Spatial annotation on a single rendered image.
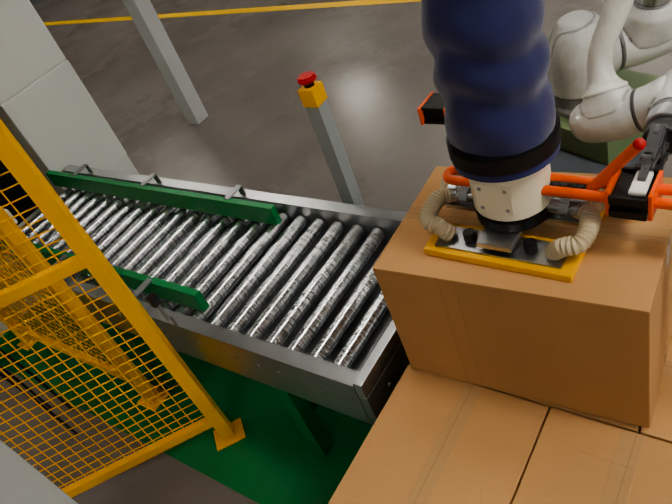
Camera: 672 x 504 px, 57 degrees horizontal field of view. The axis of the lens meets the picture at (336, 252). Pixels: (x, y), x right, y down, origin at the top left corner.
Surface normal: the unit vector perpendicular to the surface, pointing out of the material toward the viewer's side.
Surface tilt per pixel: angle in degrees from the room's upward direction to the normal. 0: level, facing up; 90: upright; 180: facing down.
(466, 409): 0
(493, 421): 0
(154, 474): 0
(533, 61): 69
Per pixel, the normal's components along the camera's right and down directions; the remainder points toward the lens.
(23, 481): 0.81, 0.16
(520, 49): 0.43, 0.73
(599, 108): -0.71, 0.19
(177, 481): -0.30, -0.72
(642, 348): -0.47, 0.69
